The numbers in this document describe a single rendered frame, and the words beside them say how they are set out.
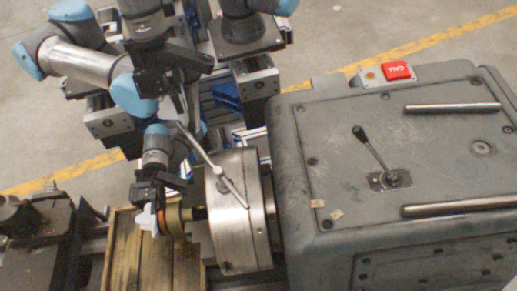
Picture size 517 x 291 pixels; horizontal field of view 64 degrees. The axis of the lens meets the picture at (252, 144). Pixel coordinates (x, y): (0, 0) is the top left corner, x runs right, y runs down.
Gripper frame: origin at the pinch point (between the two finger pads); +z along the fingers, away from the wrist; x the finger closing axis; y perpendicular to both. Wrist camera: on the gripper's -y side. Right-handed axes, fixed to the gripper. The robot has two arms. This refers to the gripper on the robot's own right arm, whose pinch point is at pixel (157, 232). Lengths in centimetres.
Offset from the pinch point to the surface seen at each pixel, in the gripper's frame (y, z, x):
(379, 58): -117, -174, -108
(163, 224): -2.4, -0.6, 2.5
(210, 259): -14.0, 10.1, 2.1
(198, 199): -12.0, -4.8, 5.4
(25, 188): 126, -104, -108
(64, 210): 30.4, -14.6, -5.9
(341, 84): -52, -25, 18
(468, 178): -70, 7, 18
